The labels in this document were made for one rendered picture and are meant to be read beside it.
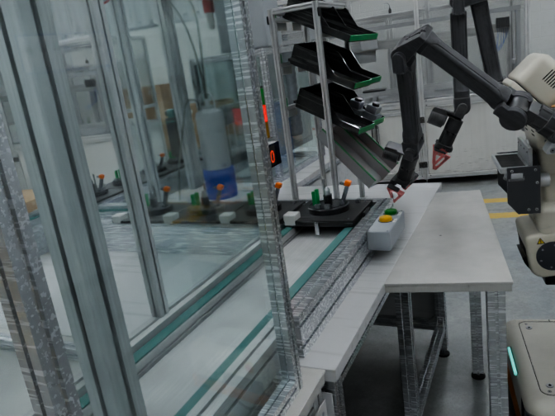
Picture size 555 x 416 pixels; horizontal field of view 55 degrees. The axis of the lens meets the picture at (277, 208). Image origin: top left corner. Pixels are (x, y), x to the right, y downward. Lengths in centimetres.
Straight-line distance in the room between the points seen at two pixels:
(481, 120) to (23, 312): 542
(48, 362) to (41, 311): 5
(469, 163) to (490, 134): 35
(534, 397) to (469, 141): 398
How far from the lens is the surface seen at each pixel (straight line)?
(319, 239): 171
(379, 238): 160
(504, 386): 167
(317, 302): 126
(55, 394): 58
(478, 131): 576
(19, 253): 53
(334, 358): 118
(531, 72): 188
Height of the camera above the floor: 148
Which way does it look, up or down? 15 degrees down
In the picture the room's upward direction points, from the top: 8 degrees counter-clockwise
